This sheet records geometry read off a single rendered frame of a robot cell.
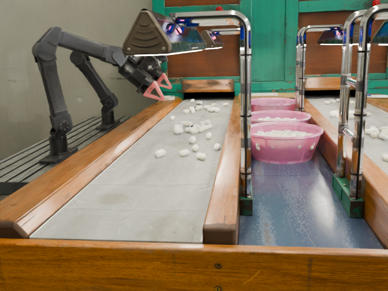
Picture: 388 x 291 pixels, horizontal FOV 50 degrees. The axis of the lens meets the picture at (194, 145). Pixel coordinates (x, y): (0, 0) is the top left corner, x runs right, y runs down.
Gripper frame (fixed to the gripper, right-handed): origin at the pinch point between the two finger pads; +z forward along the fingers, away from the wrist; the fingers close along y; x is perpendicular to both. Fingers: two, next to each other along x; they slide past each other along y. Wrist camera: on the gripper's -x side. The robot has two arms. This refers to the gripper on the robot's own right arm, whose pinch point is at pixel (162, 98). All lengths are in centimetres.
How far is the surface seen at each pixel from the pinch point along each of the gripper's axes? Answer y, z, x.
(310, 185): -49, 49, -18
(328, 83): 79, 61, -48
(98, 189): -72, 6, 10
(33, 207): -89, 0, 12
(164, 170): -57, 16, 2
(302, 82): 27, 41, -39
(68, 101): 163, -70, 87
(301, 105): 28, 48, -31
